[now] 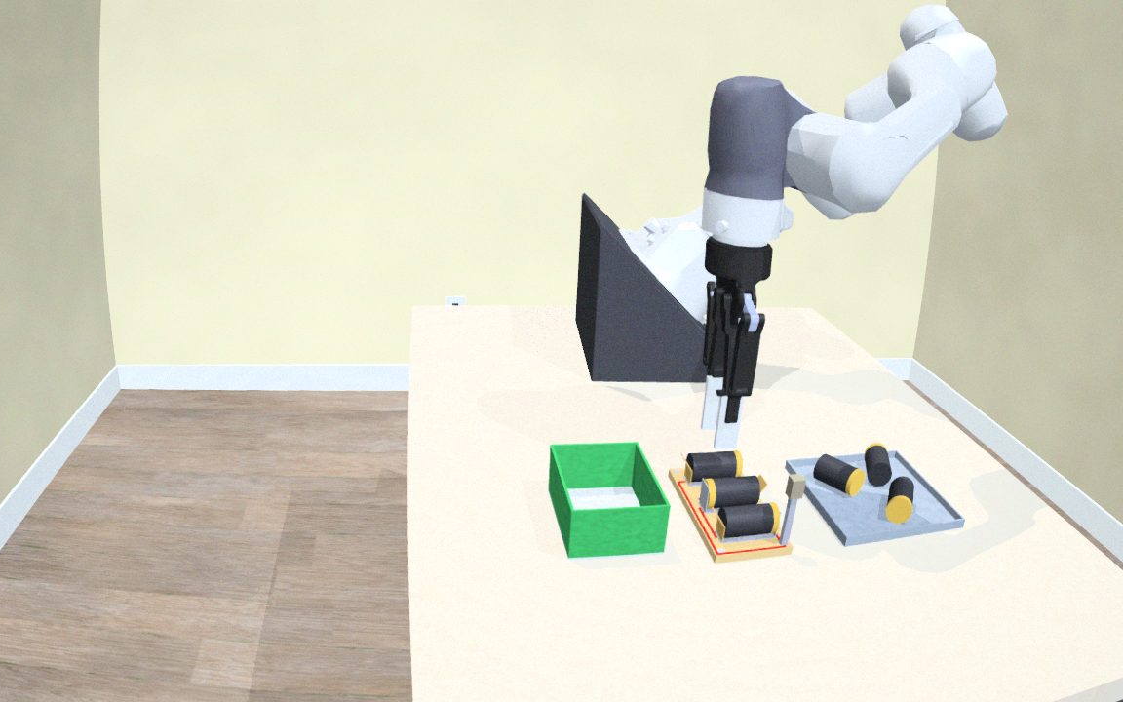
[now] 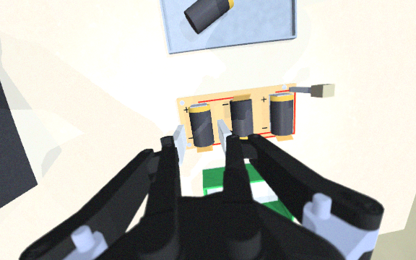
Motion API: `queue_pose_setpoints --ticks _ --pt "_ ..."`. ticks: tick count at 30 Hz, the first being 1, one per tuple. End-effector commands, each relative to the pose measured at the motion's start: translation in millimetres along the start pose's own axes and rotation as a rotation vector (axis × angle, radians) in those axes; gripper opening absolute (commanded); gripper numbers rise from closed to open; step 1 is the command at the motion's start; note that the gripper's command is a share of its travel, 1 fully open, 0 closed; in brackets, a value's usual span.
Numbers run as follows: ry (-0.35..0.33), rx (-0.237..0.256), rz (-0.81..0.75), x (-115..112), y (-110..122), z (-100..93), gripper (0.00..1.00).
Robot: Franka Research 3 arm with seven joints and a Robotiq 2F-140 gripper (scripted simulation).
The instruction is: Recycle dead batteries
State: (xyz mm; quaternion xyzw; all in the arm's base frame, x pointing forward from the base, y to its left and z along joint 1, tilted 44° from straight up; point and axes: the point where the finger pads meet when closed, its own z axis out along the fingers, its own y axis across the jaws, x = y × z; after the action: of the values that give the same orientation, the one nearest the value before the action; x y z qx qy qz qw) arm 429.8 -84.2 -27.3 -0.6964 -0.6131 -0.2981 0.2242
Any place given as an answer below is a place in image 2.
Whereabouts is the black battery with yellow end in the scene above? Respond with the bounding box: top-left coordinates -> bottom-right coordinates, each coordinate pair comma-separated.
188,104 -> 215,147
230,99 -> 254,139
270,95 -> 294,136
183,0 -> 234,35

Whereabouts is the light blue tray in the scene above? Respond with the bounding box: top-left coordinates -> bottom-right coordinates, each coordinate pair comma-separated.
160,0 -> 297,55

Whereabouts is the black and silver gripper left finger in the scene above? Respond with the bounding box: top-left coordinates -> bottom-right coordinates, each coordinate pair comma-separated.
18,124 -> 187,260

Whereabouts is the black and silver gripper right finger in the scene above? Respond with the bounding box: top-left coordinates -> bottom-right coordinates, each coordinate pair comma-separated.
217,119 -> 385,260

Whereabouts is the green open-top box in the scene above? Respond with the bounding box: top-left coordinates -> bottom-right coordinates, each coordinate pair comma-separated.
202,162 -> 294,221

